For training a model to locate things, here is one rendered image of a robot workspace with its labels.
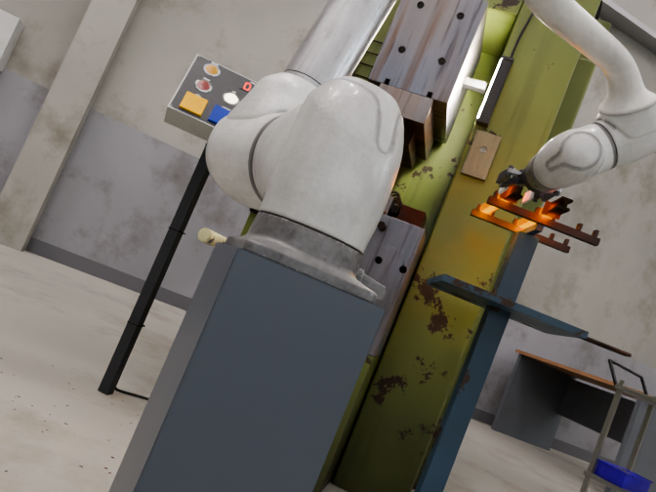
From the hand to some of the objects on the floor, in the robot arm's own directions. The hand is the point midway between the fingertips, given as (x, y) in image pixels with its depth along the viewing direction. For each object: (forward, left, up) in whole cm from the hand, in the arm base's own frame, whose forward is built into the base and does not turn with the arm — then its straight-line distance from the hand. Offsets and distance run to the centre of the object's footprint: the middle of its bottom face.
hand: (515, 191), depth 150 cm
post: (+82, +69, -102) cm, 148 cm away
